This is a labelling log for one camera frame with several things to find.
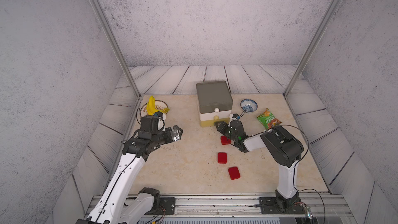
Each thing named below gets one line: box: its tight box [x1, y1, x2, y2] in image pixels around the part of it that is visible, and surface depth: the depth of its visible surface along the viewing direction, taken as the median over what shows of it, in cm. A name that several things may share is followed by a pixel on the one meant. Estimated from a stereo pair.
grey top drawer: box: [195, 80, 234, 114], surface depth 93 cm
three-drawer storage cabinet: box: [195, 80, 234, 128], surface depth 94 cm
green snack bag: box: [256, 107, 282, 130], surface depth 103 cm
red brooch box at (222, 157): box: [217, 151, 228, 164], surface depth 91 cm
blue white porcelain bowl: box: [239, 98, 259, 114], surface depth 113 cm
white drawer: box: [199, 110, 232, 121], surface depth 96 cm
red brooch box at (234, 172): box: [228, 166, 241, 180], surface depth 84 cm
